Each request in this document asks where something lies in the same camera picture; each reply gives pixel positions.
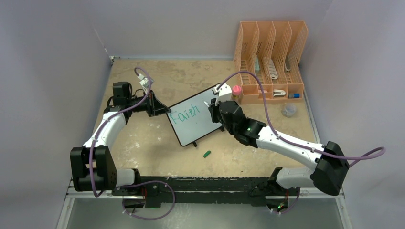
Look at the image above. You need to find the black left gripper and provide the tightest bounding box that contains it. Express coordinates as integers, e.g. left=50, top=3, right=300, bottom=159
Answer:
left=127, top=90, right=170, bottom=117

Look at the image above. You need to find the white whiteboard black frame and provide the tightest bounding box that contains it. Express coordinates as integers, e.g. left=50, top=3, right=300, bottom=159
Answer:
left=166, top=86, right=224, bottom=147

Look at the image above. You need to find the green marker cap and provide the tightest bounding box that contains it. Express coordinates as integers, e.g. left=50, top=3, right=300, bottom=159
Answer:
left=203, top=151, right=211, bottom=158

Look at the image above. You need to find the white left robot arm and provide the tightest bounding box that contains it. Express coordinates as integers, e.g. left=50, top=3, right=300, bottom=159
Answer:
left=70, top=82, right=171, bottom=197

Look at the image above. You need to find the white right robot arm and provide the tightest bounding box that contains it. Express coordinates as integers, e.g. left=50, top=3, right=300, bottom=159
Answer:
left=207, top=99, right=349, bottom=196

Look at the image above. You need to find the pink cartoon bottle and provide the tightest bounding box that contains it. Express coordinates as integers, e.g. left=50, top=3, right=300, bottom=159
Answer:
left=231, top=85, right=242, bottom=102

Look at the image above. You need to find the white stapler in organizer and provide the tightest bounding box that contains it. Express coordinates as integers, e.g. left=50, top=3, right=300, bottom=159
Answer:
left=273, top=89, right=287, bottom=98

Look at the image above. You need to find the white long tool in organizer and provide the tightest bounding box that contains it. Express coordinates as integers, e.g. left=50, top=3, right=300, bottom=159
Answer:
left=268, top=59, right=278, bottom=80

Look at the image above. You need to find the clear small plastic jar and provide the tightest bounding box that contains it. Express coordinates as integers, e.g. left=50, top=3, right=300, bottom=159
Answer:
left=281, top=104, right=297, bottom=118

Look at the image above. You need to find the peach plastic file organizer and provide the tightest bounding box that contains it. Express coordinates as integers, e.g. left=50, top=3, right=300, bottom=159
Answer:
left=234, top=21, right=309, bottom=104

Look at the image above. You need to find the blue capped item in organizer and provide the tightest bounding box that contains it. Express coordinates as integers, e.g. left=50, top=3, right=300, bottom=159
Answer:
left=288, top=93, right=300, bottom=99

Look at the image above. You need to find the grey tool in organizer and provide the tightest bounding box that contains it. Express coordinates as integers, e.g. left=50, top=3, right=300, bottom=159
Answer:
left=284, top=57, right=291, bottom=73

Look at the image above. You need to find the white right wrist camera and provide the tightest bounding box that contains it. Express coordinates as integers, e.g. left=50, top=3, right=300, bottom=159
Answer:
left=212, top=83, right=232, bottom=104

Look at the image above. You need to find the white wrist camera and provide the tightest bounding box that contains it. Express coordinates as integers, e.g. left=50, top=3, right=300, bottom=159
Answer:
left=138, top=73, right=154, bottom=93
left=212, top=83, right=232, bottom=104

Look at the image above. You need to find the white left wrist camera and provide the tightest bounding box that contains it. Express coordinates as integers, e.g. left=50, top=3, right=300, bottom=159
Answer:
left=138, top=73, right=154, bottom=93

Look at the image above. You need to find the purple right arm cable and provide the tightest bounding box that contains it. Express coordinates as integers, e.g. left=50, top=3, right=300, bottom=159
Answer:
left=216, top=71, right=387, bottom=168

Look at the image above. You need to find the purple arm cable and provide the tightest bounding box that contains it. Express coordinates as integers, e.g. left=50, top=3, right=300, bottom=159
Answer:
left=216, top=71, right=387, bottom=168
left=88, top=67, right=153, bottom=198

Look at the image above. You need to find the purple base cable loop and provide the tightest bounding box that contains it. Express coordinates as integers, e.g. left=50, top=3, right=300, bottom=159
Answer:
left=121, top=180, right=176, bottom=222

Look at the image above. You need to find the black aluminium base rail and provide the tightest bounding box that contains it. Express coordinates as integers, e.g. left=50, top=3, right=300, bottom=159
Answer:
left=65, top=175, right=345, bottom=209

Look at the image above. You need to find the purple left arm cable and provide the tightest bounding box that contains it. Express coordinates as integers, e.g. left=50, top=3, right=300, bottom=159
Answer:
left=88, top=67, right=153, bottom=198

